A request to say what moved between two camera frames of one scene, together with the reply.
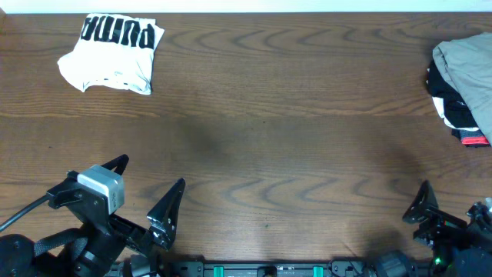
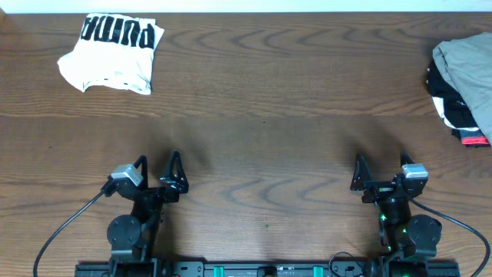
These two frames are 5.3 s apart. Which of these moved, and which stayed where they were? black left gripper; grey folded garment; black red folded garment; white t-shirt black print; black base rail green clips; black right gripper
Moved: black left gripper; black right gripper
Stayed: grey folded garment; black red folded garment; black base rail green clips; white t-shirt black print
